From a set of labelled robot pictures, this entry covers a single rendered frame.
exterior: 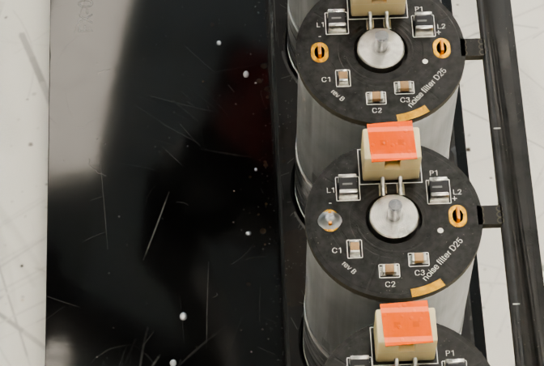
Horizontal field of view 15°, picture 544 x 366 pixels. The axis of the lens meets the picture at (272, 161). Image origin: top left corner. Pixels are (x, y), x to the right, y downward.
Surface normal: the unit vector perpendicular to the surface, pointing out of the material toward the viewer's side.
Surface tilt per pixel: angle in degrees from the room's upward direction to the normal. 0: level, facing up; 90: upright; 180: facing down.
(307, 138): 90
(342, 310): 90
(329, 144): 90
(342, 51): 0
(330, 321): 90
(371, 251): 0
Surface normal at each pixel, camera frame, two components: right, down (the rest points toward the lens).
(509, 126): 0.00, -0.49
